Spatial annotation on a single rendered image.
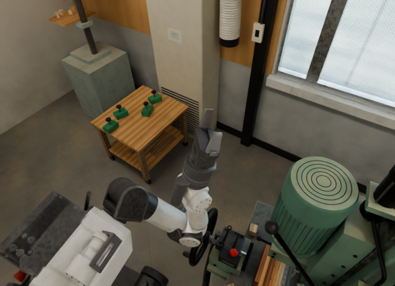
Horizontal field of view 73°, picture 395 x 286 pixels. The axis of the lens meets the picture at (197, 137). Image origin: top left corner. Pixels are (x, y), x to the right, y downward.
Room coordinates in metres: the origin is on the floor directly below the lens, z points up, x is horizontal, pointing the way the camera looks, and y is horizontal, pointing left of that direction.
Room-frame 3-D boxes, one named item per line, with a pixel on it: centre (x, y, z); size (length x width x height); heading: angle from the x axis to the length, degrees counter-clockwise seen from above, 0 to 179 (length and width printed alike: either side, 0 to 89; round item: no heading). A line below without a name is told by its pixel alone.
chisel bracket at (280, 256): (0.37, -0.34, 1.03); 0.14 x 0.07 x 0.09; 62
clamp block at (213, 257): (0.42, -0.13, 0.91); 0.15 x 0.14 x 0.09; 152
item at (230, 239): (0.42, -0.12, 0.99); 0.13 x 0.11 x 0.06; 152
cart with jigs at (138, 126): (1.77, 0.49, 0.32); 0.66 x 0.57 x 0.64; 143
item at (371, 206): (0.32, -0.45, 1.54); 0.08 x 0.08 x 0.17; 62
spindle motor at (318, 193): (0.38, -0.32, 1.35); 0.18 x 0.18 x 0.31
